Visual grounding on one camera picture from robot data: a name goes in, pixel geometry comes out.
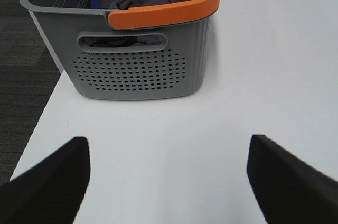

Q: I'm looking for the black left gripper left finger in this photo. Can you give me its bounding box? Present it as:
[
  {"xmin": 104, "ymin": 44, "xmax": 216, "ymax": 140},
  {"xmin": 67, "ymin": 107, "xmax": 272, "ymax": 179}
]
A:
[{"xmin": 1, "ymin": 137, "xmax": 91, "ymax": 223}]

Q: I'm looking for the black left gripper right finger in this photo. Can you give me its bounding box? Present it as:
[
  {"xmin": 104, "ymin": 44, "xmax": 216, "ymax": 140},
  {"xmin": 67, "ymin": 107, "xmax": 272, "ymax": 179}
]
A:
[{"xmin": 247, "ymin": 135, "xmax": 337, "ymax": 223}]

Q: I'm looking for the grey basket with orange rim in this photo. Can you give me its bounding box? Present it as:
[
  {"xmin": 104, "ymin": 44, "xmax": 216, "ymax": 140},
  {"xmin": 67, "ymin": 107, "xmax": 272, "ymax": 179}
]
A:
[{"xmin": 20, "ymin": 0, "xmax": 220, "ymax": 100}]

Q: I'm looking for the blue cloth in basket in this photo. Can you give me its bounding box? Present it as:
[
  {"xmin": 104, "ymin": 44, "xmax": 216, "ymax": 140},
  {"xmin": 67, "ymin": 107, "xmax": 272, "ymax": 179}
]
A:
[{"xmin": 90, "ymin": 0, "xmax": 100, "ymax": 9}]

